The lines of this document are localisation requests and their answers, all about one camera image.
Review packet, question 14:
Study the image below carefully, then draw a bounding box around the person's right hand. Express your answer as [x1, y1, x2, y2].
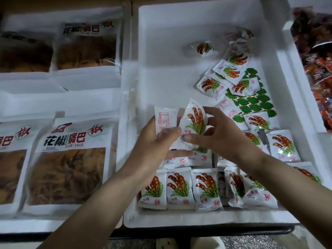
[180, 105, 261, 168]

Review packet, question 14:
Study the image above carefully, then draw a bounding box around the person's left hand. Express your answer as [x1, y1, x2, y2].
[124, 117, 183, 178]

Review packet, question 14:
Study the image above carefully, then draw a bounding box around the white printed snack packet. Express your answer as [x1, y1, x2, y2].
[178, 98, 209, 152]
[154, 105, 178, 136]

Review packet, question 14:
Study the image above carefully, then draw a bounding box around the pile of white printed packets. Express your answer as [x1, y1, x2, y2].
[137, 28, 324, 212]

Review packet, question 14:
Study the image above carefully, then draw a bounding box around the white bag of orange crisps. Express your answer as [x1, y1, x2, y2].
[22, 117, 120, 217]
[0, 118, 41, 217]
[53, 19, 123, 72]
[0, 31, 56, 74]

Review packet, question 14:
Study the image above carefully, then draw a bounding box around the pile of dark red packets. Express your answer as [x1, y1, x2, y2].
[290, 8, 332, 132]

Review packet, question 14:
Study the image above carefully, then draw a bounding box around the person's left forearm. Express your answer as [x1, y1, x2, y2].
[37, 166, 154, 249]

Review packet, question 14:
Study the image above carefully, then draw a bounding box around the person's right forearm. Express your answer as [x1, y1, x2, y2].
[241, 148, 332, 249]

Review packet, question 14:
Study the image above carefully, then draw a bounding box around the person's left white shoe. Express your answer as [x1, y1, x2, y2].
[156, 238, 180, 249]

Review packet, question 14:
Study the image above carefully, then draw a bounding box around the person's white shoe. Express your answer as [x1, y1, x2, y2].
[156, 238, 180, 249]
[189, 236, 227, 249]

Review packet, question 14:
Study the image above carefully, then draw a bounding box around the person's right white shoe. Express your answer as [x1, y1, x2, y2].
[189, 236, 227, 249]

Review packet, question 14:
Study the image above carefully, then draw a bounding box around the green leaf-pattern sheet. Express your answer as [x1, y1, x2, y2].
[224, 67, 278, 123]

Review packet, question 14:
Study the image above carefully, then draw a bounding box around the white foam slab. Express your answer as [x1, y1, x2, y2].
[0, 240, 42, 249]

